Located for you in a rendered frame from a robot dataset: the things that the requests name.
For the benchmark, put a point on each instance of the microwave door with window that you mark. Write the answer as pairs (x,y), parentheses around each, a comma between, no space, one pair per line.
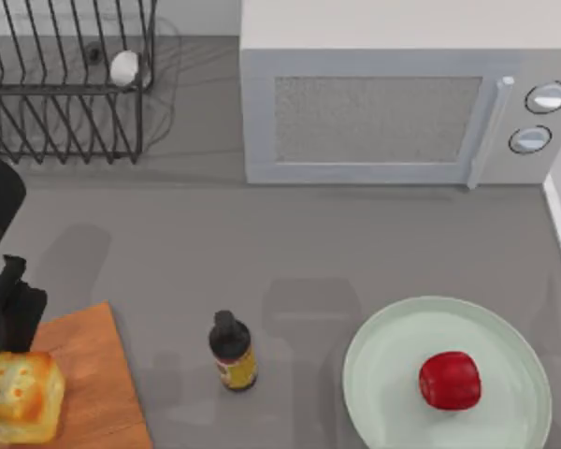
(369,119)

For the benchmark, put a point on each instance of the pale green plate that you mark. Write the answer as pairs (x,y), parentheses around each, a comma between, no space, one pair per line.
(402,337)

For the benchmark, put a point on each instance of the dark bottle with yellow label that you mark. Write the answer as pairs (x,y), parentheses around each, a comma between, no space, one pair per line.
(234,355)

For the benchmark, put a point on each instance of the red apple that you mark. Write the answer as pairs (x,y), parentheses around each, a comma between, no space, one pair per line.
(450,381)

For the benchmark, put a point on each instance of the small black round drain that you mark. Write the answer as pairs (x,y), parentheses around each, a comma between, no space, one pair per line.
(94,52)

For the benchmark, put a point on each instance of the wooden cutting board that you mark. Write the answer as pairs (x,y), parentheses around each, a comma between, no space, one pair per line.
(98,374)

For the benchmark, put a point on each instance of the toasted bread loaf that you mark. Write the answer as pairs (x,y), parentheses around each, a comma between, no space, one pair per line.
(21,397)

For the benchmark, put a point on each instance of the round microwave knob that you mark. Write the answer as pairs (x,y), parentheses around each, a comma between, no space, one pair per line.
(529,139)
(546,97)

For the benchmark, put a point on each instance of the pale grey microwave oven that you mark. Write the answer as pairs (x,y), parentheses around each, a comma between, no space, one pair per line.
(392,28)

